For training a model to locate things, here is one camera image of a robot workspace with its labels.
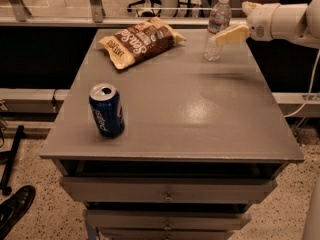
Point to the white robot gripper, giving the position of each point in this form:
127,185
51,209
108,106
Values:
260,21

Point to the clear plastic water bottle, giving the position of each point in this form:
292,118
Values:
219,19

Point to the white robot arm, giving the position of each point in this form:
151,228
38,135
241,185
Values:
296,23

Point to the brown SunChips bag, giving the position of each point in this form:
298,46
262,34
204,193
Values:
140,42

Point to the grey drawer cabinet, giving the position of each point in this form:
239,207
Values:
184,117

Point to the blue Pepsi can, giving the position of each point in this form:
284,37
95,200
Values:
106,107

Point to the top grey drawer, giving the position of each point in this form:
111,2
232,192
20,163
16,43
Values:
168,190

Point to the grey drawer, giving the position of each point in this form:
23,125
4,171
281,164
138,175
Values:
165,220
168,190

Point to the middle grey drawer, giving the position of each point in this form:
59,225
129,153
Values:
165,220

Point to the black tripod leg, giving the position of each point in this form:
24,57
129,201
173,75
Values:
8,158

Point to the black leather shoe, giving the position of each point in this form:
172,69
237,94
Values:
14,208

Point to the metal railing post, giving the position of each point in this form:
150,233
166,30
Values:
97,11

